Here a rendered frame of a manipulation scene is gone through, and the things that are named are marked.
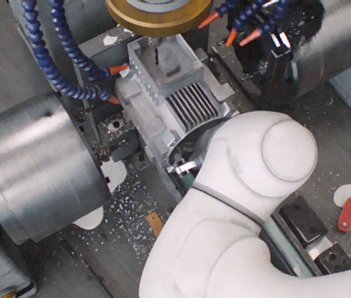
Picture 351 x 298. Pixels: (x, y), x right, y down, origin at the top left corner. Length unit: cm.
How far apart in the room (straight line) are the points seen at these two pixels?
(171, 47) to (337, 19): 33
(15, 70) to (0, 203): 61
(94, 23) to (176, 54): 21
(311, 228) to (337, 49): 39
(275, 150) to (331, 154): 78
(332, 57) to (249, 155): 59
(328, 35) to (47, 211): 63
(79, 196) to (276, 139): 49
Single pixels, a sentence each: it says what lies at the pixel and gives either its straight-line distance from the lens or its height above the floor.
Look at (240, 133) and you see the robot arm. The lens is 64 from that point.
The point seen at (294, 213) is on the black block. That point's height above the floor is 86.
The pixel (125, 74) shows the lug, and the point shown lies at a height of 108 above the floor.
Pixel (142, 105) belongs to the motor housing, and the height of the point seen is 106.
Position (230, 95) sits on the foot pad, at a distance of 111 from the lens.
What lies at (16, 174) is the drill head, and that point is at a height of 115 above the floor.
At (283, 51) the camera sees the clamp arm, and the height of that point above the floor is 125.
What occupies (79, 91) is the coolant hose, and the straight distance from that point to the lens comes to 93.
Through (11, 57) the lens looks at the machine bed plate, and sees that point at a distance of 156.
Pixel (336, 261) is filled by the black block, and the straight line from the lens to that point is 124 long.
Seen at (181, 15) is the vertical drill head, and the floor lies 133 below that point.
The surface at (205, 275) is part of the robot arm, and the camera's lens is 62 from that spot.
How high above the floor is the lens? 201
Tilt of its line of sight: 64 degrees down
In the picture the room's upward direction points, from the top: 1 degrees counter-clockwise
